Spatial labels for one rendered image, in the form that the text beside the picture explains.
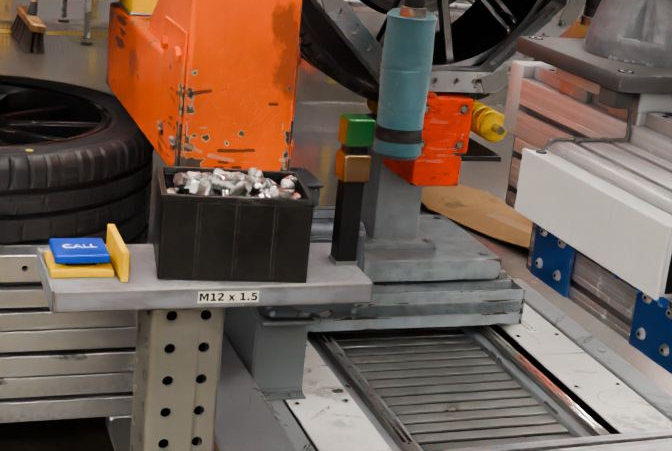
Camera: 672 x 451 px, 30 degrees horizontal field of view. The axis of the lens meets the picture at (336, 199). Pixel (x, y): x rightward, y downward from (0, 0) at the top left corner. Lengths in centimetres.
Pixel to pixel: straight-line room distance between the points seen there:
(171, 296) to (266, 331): 56
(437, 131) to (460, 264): 32
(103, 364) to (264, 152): 42
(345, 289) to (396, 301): 81
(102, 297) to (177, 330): 13
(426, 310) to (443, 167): 31
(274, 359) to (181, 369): 50
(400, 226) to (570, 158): 130
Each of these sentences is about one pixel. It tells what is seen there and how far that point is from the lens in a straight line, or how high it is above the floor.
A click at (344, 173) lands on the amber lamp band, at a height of 58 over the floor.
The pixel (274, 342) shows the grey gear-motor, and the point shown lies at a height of 18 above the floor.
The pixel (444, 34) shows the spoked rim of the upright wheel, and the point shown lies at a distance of 247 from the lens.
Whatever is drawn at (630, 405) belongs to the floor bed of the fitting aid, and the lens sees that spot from 239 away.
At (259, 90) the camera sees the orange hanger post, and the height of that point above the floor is 66.
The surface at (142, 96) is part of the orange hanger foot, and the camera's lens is 209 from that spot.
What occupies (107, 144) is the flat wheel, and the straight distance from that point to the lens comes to 208.
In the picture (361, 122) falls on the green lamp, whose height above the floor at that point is 66.
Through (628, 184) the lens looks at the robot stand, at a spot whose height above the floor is 73.
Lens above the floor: 103
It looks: 16 degrees down
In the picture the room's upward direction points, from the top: 6 degrees clockwise
